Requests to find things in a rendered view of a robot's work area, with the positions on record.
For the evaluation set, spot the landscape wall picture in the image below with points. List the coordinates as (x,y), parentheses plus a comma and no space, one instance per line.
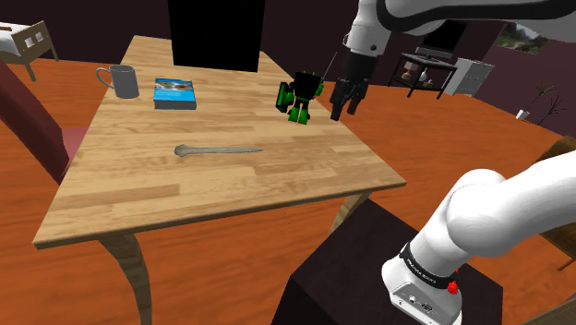
(522,40)

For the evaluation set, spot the dark red chair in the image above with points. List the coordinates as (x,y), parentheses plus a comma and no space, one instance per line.
(27,121)

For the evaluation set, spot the blue book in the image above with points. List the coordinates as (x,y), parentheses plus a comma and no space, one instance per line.
(173,92)

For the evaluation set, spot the grey mug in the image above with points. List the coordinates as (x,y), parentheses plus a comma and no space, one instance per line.
(125,82)

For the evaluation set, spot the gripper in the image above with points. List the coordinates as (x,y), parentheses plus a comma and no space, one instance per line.
(358,67)

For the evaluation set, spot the wooden bed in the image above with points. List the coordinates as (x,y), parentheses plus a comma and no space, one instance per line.
(27,43)

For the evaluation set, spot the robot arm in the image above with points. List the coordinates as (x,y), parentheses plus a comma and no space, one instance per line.
(495,211)

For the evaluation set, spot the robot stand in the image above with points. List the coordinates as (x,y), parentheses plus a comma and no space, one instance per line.
(351,270)

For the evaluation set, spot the black box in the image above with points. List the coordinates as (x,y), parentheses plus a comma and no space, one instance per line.
(216,33)

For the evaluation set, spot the black side table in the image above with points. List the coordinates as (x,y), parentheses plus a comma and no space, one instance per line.
(427,63)

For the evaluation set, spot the wooden table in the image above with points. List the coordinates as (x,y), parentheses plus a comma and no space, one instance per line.
(216,189)

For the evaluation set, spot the plant in white pot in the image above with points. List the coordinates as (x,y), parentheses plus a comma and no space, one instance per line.
(523,114)

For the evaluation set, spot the grey knife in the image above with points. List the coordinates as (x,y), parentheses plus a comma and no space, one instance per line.
(202,150)

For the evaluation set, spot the green and black toy robot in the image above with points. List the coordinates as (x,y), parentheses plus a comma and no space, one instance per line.
(302,92)

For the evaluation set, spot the white cabinet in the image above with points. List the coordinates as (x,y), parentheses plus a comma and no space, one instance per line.
(470,76)

